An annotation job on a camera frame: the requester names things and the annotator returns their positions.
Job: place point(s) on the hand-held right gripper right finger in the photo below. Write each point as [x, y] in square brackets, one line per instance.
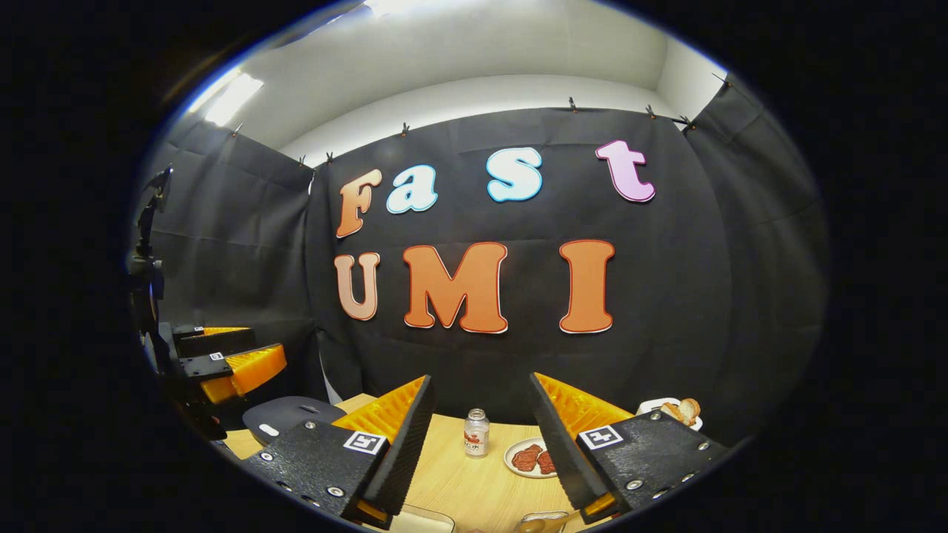
[563, 451]

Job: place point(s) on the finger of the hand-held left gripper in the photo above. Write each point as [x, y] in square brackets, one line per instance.
[204, 366]
[215, 342]

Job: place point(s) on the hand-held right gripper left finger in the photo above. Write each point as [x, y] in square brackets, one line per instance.
[407, 451]

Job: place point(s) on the wooden spoon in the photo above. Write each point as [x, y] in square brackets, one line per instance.
[541, 525]

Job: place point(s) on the dark grey rice cooker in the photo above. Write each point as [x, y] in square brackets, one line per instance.
[289, 414]

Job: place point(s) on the red meat piece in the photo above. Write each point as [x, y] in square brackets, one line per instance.
[526, 459]
[546, 463]

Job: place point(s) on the white round plate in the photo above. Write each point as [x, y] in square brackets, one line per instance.
[529, 441]

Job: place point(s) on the clear plastic drink bottle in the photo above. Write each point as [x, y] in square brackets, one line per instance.
[476, 440]

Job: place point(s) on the white toaster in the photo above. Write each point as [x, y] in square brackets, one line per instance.
[648, 405]

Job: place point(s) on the toast bread slice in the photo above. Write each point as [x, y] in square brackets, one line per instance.
[670, 411]
[690, 409]

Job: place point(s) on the ceiling light panel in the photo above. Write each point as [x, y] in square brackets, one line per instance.
[233, 96]

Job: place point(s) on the row of black cloth clips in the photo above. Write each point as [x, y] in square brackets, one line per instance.
[572, 104]

